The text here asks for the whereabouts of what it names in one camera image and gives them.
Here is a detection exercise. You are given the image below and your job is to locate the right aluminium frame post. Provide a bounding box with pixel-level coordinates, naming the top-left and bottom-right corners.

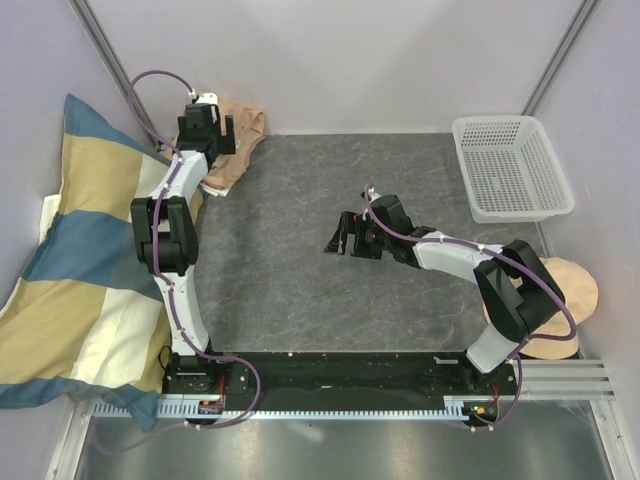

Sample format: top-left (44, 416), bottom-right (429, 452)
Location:
top-left (521, 0), bottom-right (601, 116)

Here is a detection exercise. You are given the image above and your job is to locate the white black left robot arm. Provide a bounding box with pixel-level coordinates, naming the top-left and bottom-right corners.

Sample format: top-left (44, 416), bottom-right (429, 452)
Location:
top-left (130, 93), bottom-right (236, 357)

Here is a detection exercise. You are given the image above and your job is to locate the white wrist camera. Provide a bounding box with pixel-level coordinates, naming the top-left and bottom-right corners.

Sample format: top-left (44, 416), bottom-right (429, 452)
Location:
top-left (189, 91), bottom-right (219, 106)
top-left (362, 184), bottom-right (381, 202)

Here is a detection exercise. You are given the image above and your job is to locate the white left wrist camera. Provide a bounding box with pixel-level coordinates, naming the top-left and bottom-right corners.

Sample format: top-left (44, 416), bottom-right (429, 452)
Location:
top-left (189, 91), bottom-right (219, 106)

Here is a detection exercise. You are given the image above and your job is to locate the beige t shirt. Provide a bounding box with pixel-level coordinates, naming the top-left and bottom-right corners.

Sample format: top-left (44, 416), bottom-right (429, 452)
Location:
top-left (201, 98), bottom-right (266, 196)

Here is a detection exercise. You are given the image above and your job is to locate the aluminium rail right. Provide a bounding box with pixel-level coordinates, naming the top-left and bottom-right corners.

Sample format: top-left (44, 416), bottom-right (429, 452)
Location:
top-left (514, 359), bottom-right (615, 401)

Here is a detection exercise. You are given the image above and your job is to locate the white plastic basket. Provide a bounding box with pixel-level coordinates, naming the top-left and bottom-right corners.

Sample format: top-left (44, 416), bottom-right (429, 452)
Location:
top-left (452, 115), bottom-right (575, 224)

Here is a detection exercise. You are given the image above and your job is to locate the left aluminium frame post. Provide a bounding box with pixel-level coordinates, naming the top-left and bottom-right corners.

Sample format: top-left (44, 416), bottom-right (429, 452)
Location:
top-left (68, 0), bottom-right (161, 151)

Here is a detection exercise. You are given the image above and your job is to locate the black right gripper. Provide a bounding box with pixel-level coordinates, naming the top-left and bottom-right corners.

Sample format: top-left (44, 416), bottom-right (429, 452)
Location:
top-left (324, 211), bottom-right (392, 260)

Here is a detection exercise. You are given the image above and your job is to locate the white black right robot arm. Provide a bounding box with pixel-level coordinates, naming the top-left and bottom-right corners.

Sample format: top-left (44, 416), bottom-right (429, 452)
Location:
top-left (324, 187), bottom-right (576, 394)

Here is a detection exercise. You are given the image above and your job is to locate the aluminium frame post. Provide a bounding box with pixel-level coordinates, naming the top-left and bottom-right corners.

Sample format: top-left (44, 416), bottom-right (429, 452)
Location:
top-left (68, 0), bottom-right (161, 151)
top-left (521, 0), bottom-right (601, 116)

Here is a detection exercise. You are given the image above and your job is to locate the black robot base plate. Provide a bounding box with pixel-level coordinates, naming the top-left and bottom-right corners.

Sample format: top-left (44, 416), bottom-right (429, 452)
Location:
top-left (162, 352), bottom-right (517, 417)

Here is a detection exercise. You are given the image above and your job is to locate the beige bucket hat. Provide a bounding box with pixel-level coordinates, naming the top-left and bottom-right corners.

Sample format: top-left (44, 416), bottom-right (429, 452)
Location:
top-left (481, 256), bottom-right (600, 361)

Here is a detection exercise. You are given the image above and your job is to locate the grey slotted cable duct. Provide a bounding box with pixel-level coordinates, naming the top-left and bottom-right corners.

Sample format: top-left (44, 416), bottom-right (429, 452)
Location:
top-left (89, 394), bottom-right (497, 421)

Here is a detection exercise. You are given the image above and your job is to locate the blue yellow striped pillow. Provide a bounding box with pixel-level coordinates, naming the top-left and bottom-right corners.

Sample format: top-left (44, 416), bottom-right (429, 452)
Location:
top-left (0, 92), bottom-right (207, 434)

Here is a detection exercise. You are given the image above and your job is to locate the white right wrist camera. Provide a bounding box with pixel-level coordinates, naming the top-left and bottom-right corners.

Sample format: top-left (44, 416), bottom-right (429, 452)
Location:
top-left (362, 184), bottom-right (381, 202)

